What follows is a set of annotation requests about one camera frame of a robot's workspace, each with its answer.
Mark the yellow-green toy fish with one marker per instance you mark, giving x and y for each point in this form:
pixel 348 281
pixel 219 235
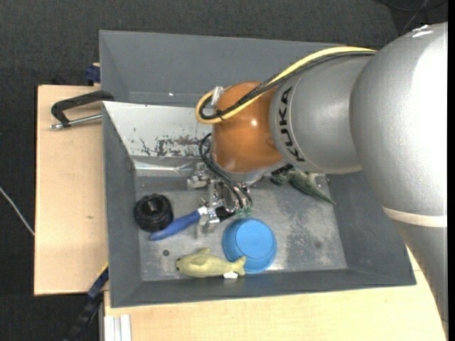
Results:
pixel 204 265

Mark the black cylinder on white bracket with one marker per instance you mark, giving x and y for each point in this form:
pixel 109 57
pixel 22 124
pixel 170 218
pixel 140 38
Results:
pixel 281 171

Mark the blue plastic bowl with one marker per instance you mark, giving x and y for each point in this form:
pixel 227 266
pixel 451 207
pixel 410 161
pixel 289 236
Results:
pixel 250 244

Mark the green toy dinosaur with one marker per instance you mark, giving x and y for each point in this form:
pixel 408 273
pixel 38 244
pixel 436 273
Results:
pixel 307 185

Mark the black ribbed round cap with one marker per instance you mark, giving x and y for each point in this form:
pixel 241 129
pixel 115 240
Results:
pixel 153 213

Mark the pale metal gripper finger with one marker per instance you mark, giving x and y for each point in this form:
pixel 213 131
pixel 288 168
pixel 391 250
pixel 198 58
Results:
pixel 196 181
pixel 209 221

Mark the grey metal bin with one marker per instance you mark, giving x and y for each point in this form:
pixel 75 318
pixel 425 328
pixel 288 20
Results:
pixel 302 233

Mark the pale wood board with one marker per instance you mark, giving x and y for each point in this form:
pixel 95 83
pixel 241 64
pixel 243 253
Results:
pixel 71 190

